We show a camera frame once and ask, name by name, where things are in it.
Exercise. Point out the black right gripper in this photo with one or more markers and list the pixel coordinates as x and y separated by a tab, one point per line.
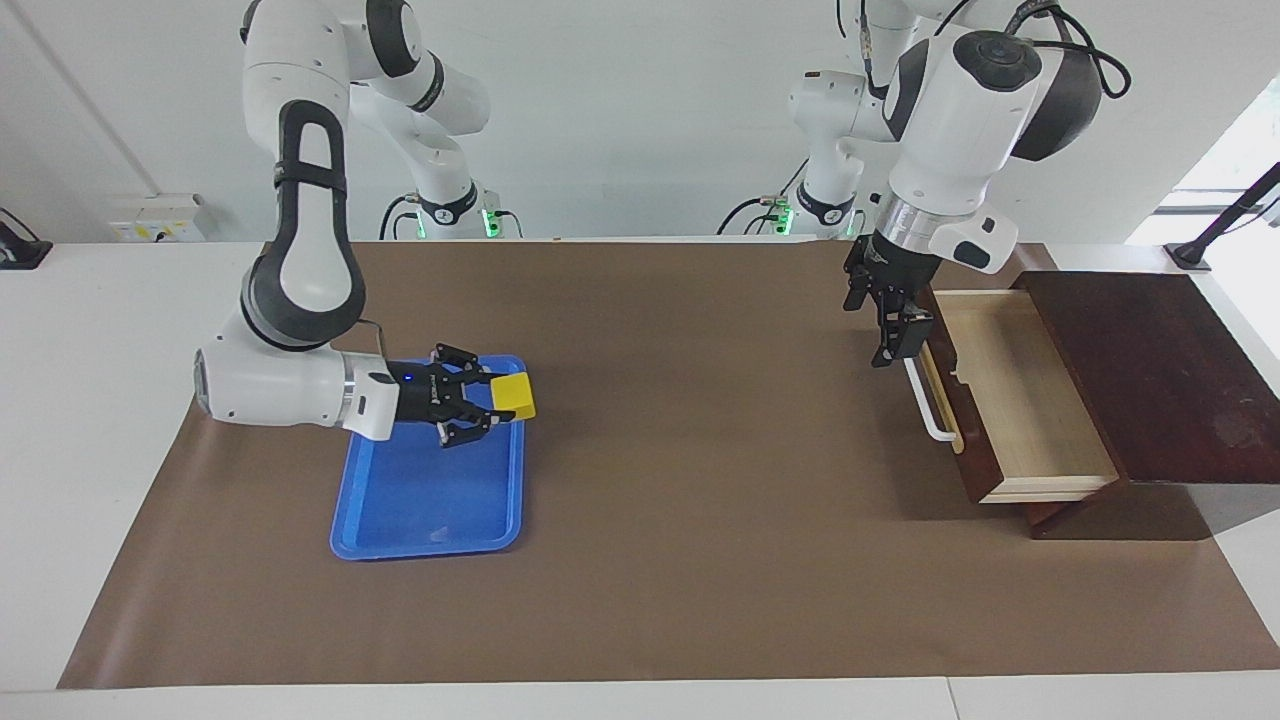
418	392

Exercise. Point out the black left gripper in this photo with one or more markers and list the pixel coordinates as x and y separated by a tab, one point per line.
900	275

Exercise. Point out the yellow block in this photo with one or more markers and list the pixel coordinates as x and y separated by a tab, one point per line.
515	398

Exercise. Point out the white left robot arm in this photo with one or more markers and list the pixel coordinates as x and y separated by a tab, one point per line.
950	110

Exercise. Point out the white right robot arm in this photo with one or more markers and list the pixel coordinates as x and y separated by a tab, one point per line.
300	260

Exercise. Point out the dark wooden drawer cabinet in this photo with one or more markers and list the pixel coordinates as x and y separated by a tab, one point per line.
1150	380

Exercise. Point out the blue plastic tray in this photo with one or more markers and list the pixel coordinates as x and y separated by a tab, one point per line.
420	500

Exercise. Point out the brown paper table mat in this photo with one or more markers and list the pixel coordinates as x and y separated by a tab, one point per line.
700	450

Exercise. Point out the small black stand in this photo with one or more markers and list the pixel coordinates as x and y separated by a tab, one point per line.
20	252

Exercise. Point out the black camera stand pole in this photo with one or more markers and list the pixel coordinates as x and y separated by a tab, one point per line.
1225	222

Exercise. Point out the white wall power outlet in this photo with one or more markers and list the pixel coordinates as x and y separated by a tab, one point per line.
150	225

